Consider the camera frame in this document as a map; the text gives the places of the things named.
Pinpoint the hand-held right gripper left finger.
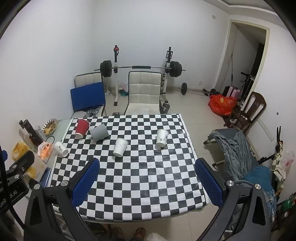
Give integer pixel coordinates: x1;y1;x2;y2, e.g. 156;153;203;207
24;157;100;241

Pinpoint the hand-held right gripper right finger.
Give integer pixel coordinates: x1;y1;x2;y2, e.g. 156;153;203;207
195;158;271;241

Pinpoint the white paper cup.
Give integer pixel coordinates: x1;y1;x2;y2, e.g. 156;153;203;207
54;141;69;157
112;138;129;157
155;129;169;149

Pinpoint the grey cup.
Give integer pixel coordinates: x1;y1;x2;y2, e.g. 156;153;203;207
90;123;109;141

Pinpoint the red paper cup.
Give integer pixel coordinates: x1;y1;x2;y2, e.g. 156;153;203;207
75;119;90;139

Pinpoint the white box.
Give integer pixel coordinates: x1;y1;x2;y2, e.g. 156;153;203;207
30;155;56;181

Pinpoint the yellow snack bag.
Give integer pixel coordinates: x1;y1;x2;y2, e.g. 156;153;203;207
11;141;37;182

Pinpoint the grey cloth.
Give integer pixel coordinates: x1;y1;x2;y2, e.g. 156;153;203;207
208;130;252;181

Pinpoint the orange snack packet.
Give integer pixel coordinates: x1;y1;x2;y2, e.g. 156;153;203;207
37;141;55;161

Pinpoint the black white checkered tablecloth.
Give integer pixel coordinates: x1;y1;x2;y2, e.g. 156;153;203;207
50;113;208;221

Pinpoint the folding cot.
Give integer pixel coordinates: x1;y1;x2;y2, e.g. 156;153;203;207
203;128;263;180

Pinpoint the teal cloth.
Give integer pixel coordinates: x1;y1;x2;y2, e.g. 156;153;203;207
242;166;278;217

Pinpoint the dark bottle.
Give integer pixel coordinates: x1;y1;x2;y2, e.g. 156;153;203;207
19;120;44;147

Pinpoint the person's left foot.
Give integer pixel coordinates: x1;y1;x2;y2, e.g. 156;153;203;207
109;227;124;241

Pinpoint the person's foot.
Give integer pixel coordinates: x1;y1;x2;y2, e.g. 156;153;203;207
131;227;147;241
109;227;124;241

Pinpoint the snack plate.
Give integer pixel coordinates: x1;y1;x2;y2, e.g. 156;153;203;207
43;119;58;136

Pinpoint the chrome metal object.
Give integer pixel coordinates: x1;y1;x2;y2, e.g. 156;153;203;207
84;105;102;118

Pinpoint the person's right foot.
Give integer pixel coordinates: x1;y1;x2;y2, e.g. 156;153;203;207
131;227;147;241

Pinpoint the white fuzzy cloth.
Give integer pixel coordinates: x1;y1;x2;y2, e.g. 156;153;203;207
145;232;169;241

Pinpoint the black coat stand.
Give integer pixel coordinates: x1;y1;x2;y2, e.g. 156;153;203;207
259;126;284;190

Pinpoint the red plastic bag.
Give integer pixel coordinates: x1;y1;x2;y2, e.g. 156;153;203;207
208;94;238;116

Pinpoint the clear plastic bag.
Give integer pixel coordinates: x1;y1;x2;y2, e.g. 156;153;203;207
276;151;296;180

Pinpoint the dark wooden chair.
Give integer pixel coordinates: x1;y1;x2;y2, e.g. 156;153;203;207
223;91;267;135

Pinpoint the blue board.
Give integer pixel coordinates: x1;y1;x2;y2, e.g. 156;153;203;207
70;82;105;112

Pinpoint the pink suitcase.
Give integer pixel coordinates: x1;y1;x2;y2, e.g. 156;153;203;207
222;86;243;98

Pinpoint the short barbell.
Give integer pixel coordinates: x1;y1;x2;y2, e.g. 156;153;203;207
177;82;214;97

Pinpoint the chair with blue cushion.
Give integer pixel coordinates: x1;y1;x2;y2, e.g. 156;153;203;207
70;72;107;119

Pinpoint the white padded chair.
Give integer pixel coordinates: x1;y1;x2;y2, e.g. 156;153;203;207
124;71;163;115

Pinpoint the white barbell rack stand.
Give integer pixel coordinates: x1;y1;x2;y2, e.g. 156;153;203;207
159;47;174;105
112;45;121;106

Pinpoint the exercise machine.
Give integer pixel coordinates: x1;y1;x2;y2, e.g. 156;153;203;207
239;72;256;98

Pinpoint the long barbell with black plates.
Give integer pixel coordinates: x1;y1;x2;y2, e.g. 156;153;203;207
94;60;186;78

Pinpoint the door frame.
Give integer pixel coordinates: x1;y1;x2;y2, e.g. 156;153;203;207
214;19;270;98

